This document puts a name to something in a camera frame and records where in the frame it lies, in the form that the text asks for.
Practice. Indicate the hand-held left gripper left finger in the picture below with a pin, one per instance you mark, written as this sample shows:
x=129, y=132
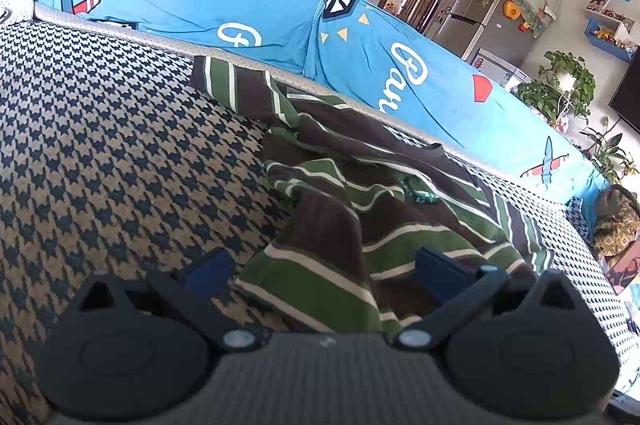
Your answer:
x=207, y=270

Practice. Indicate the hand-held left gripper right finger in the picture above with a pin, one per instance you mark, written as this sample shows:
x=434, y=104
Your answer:
x=440, y=267

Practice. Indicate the green brown striped shirt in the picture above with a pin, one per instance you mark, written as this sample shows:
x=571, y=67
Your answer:
x=350, y=215

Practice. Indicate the brown patterned pillow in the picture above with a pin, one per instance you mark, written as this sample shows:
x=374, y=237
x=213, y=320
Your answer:
x=617, y=220

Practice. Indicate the long-leaf potted plant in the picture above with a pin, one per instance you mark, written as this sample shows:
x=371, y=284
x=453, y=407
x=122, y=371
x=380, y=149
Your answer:
x=607, y=150

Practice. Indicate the white chest freezer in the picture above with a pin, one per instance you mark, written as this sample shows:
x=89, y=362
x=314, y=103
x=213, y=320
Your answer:
x=500, y=67

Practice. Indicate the large leafy potted plant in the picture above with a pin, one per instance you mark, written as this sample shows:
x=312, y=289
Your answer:
x=555, y=90

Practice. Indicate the black television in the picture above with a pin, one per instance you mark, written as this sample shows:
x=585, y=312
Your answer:
x=627, y=90

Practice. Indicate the silver refrigerator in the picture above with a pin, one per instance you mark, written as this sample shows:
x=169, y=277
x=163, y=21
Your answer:
x=480, y=5

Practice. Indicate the orange refrigerator ornament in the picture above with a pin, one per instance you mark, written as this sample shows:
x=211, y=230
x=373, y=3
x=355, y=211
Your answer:
x=511, y=11

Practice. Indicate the blue printed sofa cover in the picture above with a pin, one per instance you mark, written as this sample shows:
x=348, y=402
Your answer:
x=200, y=0

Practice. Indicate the blue white wall shelf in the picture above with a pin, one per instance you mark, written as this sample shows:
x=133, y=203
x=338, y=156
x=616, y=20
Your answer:
x=607, y=35

